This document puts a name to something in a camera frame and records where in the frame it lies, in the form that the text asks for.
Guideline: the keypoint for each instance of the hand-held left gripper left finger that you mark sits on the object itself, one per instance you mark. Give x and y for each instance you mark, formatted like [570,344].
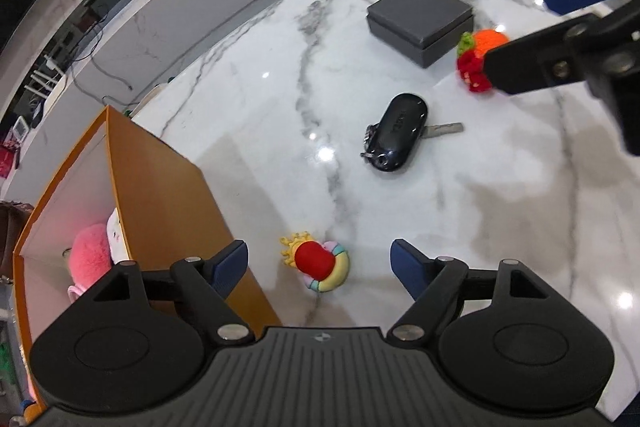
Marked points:
[231,264]

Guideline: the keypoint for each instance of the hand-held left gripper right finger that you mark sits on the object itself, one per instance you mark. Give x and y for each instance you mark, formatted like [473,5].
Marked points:
[407,264]

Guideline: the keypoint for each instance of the red and orange crochet toy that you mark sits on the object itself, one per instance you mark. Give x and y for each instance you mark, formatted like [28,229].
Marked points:
[472,62]

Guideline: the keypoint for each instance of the rainbow plush toy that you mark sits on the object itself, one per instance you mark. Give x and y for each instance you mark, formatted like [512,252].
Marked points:
[312,259]

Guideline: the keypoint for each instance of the orange cardboard box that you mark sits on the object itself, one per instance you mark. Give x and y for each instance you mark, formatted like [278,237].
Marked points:
[165,187]

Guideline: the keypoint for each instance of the white floral plush toy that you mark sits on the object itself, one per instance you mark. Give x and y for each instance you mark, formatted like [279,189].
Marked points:
[115,232]

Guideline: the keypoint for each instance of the white marble desktop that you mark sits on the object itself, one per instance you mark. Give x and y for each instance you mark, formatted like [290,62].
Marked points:
[300,72]

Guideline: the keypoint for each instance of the dark grey square box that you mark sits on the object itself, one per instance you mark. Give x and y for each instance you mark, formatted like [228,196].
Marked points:
[420,19]

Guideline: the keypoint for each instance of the black key case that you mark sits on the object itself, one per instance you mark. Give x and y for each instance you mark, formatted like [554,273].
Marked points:
[400,132]

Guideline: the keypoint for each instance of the pink fluffy plush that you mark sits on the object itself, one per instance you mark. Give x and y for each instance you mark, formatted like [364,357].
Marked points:
[90,257]

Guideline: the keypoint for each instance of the brown bag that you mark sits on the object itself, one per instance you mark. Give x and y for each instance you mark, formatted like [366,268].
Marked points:
[12,237]

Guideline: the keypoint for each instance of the red box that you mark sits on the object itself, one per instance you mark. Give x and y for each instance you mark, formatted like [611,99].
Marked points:
[7,159]

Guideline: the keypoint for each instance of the small white device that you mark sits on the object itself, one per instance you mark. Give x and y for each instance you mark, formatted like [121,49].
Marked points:
[21,128]

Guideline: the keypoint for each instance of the white router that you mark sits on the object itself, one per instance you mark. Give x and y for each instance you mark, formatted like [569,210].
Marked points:
[45,77]

